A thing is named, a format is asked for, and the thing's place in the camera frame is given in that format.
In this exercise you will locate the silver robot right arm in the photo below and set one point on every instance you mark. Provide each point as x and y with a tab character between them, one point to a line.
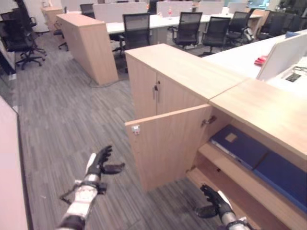
231	219

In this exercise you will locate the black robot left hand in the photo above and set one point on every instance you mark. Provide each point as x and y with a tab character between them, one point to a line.
94	165

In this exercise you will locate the black mesh office chair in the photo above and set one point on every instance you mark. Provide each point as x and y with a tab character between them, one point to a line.
60	31
16	36
217	32
238	25
275	24
189	28
136	31
86	9

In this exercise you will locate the closed wooden two-door cabinet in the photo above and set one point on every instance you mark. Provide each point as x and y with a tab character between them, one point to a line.
182	67

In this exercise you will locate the white door latch plate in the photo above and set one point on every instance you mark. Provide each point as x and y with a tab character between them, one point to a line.
135	129

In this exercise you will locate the metal door hinge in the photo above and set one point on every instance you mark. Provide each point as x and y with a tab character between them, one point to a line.
208	120
190	169

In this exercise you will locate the silver black device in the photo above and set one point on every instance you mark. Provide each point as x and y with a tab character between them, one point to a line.
248	34

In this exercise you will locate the tall wooden cabinet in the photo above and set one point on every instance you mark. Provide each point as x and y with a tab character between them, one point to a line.
88	45

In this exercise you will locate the small red bottle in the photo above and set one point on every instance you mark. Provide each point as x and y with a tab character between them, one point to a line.
170	12

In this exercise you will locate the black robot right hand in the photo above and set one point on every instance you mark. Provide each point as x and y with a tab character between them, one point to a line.
221	203

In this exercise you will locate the plain blue folder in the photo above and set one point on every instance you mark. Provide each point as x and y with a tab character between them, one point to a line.
285	177

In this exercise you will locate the red item on desk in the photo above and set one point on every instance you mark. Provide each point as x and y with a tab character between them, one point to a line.
261	60

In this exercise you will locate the wooden cabinet door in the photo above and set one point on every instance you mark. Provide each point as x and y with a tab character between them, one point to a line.
165	148

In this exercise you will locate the white desk divider panel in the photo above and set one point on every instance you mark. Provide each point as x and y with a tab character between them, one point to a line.
175	8
283	55
237	7
120	12
212	7

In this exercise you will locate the small wooden cabinet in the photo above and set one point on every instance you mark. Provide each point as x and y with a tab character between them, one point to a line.
51	14

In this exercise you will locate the cabinet key in lock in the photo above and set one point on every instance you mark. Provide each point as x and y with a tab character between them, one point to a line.
157	85

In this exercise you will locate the blue folder with label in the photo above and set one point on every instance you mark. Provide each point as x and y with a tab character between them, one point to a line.
242	146

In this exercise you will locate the pale whiteboard panel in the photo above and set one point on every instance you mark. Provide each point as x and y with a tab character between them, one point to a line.
9	167

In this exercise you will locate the wooden cabinet shelf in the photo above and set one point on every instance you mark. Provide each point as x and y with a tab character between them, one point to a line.
216	155

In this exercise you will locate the open wooden office cabinet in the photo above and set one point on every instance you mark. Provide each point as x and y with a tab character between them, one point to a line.
263	107

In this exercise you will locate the long white office desk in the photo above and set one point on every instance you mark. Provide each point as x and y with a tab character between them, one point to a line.
163	21

